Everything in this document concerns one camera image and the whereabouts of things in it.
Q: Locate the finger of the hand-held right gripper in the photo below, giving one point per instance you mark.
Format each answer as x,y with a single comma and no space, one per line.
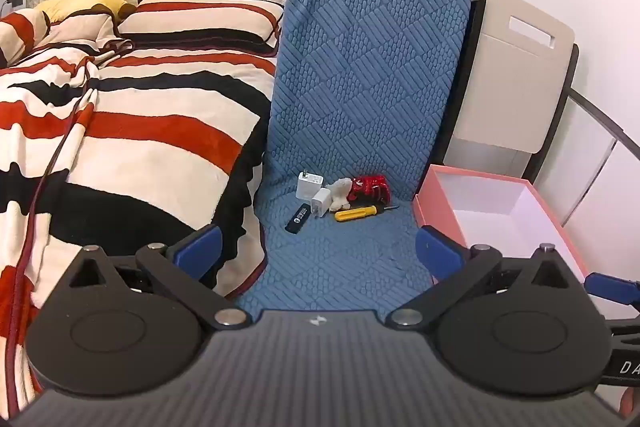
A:
612,288

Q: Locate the small white charger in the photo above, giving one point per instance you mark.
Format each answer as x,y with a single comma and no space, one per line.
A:
320,202

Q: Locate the white plush toy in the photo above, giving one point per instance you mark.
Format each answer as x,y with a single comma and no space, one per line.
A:
340,192

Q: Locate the striped red black cream blanket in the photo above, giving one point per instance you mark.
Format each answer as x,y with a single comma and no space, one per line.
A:
125,122

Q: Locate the striped pillow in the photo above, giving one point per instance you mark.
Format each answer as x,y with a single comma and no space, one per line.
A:
200,22

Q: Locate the yellow screwdriver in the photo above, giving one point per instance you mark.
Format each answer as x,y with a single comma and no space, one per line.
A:
355,212

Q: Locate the blue textured mat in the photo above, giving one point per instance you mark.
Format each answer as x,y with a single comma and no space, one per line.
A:
360,72

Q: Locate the large white charger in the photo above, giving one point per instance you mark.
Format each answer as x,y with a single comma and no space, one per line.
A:
306,187

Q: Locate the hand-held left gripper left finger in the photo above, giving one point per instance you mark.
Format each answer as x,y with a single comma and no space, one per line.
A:
200,249

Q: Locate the pink cardboard box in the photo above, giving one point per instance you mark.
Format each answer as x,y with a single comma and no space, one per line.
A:
425,199

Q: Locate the red patterned toy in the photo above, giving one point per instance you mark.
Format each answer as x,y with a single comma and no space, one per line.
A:
370,188

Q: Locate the white cabinet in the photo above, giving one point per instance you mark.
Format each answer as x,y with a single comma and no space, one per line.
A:
600,187

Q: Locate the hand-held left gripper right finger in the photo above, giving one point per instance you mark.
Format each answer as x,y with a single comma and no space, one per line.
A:
437,252

